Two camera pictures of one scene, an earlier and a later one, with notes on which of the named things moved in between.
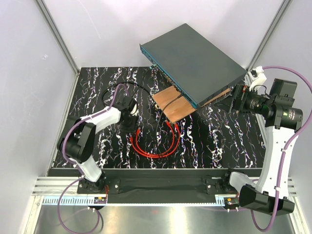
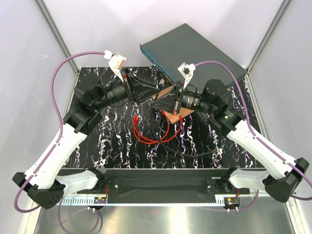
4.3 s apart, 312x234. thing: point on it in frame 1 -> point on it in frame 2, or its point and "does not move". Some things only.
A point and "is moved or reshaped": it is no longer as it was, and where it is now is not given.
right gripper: (241, 94) -> (169, 102)
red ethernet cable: (141, 154) -> (141, 139)
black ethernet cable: (163, 110) is moved or reshaped
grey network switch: (201, 71) does not move
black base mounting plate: (155, 185) does not move
